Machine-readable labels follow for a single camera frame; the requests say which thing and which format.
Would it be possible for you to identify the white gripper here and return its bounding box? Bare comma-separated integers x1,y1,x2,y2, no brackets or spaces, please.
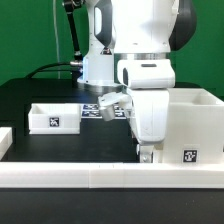
98,88,169,163

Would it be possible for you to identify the white fence wall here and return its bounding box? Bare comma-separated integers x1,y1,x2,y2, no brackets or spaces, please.
0,127,13,160
0,162,224,189

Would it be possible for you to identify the white drawer cabinet frame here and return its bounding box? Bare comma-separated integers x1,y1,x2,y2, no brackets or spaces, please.
155,88,224,164

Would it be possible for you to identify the white drawer box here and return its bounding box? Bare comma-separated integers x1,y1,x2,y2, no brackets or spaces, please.
28,103,81,134

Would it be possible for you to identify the white hanging cable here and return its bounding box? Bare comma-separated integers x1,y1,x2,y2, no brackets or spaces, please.
52,0,62,80

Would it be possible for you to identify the black cable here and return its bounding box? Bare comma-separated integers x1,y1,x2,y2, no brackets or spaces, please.
24,61,83,80

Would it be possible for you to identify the fiducial marker sheet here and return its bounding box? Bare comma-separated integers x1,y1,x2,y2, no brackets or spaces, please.
81,104,125,119

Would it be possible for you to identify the white front fence wall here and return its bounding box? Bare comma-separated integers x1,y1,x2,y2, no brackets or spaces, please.
0,162,224,189

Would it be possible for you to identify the white left fence wall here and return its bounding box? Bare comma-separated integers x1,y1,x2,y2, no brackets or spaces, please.
0,127,13,160

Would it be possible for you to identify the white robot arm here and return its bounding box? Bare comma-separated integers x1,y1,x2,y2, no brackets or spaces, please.
78,0,196,163

